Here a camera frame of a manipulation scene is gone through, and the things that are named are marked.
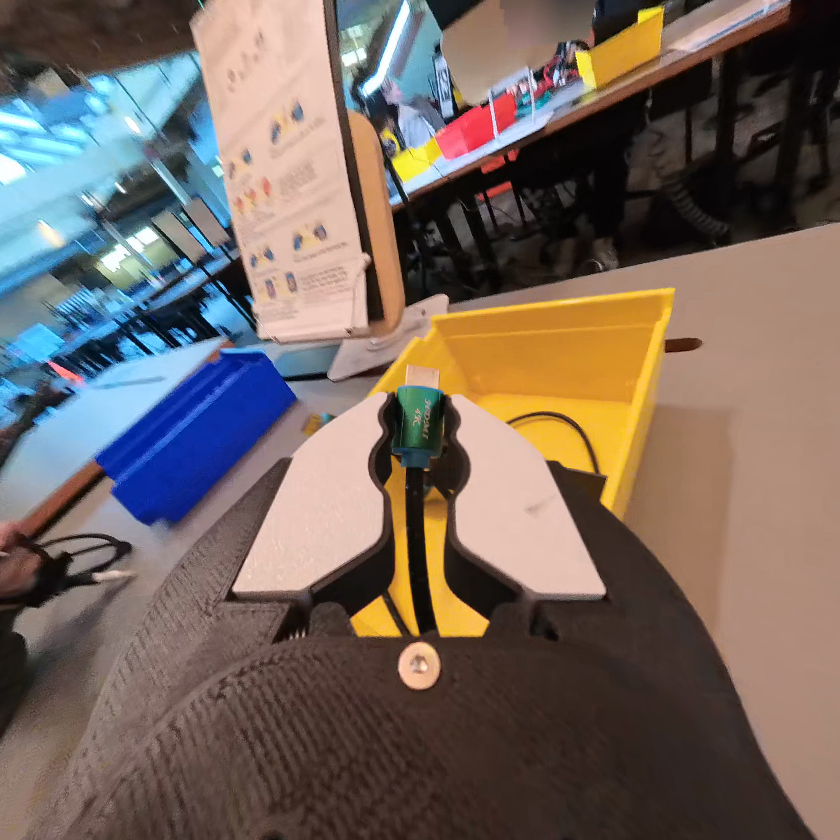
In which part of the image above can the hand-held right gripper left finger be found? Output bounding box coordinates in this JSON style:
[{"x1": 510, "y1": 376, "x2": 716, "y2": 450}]
[{"x1": 231, "y1": 392, "x2": 398, "y2": 634}]

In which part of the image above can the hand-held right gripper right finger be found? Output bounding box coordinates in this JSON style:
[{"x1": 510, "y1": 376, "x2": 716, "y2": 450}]
[{"x1": 446, "y1": 394, "x2": 608, "y2": 634}]

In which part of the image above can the blue plastic bin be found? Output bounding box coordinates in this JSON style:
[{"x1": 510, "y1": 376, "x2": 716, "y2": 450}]
[{"x1": 95, "y1": 348, "x2": 298, "y2": 526}]

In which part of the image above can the black cable with green plugs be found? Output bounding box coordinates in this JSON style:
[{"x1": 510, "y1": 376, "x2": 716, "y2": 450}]
[{"x1": 390, "y1": 363, "x2": 601, "y2": 637}]

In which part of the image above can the yellow plastic bin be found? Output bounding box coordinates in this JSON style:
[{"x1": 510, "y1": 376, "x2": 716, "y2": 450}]
[{"x1": 348, "y1": 287, "x2": 677, "y2": 641}]

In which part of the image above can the grey hub with black cable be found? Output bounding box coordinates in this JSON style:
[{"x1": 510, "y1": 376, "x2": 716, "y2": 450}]
[{"x1": 26, "y1": 533, "x2": 137, "y2": 592}]

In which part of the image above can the grey desk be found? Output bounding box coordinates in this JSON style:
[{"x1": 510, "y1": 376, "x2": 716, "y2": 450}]
[{"x1": 0, "y1": 223, "x2": 840, "y2": 840}]

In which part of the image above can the white desk with brown edge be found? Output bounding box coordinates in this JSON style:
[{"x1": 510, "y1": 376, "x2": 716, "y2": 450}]
[{"x1": 0, "y1": 338, "x2": 227, "y2": 536}]

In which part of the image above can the person's left hand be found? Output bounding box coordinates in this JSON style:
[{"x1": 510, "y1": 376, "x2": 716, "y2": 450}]
[{"x1": 0, "y1": 521, "x2": 37, "y2": 595}]

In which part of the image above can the instruction sheet on brown clipboard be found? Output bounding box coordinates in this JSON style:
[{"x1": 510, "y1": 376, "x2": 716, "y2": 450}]
[{"x1": 189, "y1": 0, "x2": 406, "y2": 345}]

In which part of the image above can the small yellow bin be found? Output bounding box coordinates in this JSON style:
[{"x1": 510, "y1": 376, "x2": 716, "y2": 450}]
[{"x1": 392, "y1": 139, "x2": 444, "y2": 183}]

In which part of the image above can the red plastic bin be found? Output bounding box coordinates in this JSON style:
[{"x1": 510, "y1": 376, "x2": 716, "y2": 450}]
[{"x1": 435, "y1": 97, "x2": 519, "y2": 160}]

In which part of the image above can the long background table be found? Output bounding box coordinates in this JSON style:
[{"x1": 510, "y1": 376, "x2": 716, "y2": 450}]
[{"x1": 387, "y1": 0, "x2": 791, "y2": 211}]

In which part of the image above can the yellow background bin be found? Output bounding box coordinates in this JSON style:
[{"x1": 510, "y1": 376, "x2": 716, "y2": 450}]
[{"x1": 576, "y1": 8, "x2": 665, "y2": 89}]

